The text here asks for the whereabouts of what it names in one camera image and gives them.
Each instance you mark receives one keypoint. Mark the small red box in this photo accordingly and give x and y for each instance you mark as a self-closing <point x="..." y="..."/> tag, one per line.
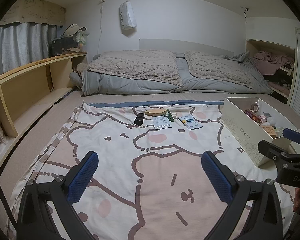
<point x="252" y="115"/>

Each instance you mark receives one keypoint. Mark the grey comforter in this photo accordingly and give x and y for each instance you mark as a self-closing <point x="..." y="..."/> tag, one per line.
<point x="130" y="86"/>
<point x="215" y="85"/>

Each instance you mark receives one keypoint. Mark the white headboard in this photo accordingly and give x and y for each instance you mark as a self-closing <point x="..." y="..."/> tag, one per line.
<point x="190" y="45"/>

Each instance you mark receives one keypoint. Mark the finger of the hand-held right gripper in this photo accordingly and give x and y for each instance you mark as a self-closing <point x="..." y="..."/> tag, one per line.
<point x="293" y="135"/>
<point x="268" y="148"/>

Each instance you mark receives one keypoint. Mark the white cap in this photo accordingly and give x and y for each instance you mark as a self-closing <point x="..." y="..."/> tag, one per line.
<point x="71" y="30"/>

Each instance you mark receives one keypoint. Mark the printed beige curtain valance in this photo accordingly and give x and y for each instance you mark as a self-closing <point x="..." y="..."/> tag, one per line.
<point x="35" y="10"/>

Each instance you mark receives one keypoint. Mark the grey curtain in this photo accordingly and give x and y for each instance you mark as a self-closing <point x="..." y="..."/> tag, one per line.
<point x="20" y="42"/>

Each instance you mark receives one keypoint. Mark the small black cube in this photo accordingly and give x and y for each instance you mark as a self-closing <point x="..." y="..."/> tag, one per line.
<point x="139" y="120"/>

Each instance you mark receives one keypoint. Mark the flat wooden piece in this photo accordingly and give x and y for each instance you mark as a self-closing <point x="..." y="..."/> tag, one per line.
<point x="155" y="112"/>

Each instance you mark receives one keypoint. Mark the wooden wall shelf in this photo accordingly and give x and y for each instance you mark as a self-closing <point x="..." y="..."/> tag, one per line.
<point x="251" y="55"/>

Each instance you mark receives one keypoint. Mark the wooden bedside shelf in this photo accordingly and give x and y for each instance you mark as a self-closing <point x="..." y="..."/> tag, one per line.
<point x="27" y="80"/>

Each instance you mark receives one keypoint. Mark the small white cup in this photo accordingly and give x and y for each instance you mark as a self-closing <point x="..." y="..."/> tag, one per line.
<point x="279" y="130"/>

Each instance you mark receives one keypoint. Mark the black bag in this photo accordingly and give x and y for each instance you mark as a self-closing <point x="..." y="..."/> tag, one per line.
<point x="60" y="46"/>

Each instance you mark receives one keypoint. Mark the white shoe box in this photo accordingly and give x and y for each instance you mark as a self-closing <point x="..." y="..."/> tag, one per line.
<point x="240" y="130"/>

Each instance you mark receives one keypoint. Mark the beige knit blanket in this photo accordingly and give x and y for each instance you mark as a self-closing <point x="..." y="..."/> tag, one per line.
<point x="132" y="66"/>
<point x="215" y="65"/>

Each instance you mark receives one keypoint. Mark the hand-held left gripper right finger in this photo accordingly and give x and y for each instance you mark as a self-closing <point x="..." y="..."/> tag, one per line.
<point x="216" y="177"/>

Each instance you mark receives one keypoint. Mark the blue printed zip packet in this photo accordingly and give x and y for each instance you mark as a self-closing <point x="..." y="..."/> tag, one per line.
<point x="190" y="123"/>

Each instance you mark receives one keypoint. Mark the plush toy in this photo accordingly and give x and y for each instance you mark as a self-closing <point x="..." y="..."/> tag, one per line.
<point x="81" y="38"/>

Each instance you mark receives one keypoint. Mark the white paper bag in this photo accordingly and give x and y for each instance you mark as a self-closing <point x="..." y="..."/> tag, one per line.
<point x="127" y="15"/>

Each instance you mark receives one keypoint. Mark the person's right hand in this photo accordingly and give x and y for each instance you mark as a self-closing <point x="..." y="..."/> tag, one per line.
<point x="296" y="200"/>

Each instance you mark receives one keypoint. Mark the cartoon printed blanket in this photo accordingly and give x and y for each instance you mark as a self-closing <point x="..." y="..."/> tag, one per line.
<point x="140" y="155"/>

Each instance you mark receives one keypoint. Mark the pile of pink clothes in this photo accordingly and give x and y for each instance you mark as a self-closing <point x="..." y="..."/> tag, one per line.
<point x="270" y="60"/>

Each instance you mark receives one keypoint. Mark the green clothespin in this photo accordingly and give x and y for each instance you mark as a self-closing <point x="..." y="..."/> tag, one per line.
<point x="169" y="116"/>

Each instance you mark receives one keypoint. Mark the brown kraft item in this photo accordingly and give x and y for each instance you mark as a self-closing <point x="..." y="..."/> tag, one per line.
<point x="268" y="130"/>

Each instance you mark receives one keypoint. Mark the pink tape roll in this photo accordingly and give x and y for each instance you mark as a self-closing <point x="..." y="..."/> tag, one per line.
<point x="263" y="118"/>

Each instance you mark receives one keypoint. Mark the clear zip packet blue strip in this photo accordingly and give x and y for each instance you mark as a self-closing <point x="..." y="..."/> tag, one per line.
<point x="162" y="123"/>

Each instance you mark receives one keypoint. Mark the patterned tape roll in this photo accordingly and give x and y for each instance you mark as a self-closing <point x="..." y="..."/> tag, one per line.
<point x="255" y="106"/>

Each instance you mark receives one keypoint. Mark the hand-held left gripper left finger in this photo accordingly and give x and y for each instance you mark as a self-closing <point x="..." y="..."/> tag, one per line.
<point x="83" y="177"/>

